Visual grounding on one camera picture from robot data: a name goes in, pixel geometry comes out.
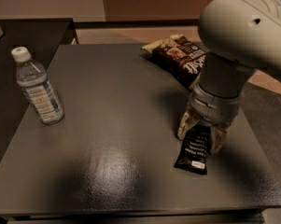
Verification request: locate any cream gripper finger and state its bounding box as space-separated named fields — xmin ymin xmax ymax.
xmin=177 ymin=109 xmax=200 ymax=140
xmin=210 ymin=124 xmax=230 ymax=154

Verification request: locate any black rxbar chocolate wrapper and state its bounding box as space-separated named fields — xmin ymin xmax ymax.
xmin=175 ymin=125 xmax=210 ymax=175

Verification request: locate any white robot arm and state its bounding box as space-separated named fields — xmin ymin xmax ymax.
xmin=177 ymin=0 xmax=281 ymax=153

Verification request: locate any clear plastic water bottle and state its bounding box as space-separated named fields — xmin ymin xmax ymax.
xmin=11 ymin=47 xmax=64 ymax=125

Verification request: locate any brown cream snack bag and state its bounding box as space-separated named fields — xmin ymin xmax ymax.
xmin=142 ymin=34 xmax=206 ymax=91

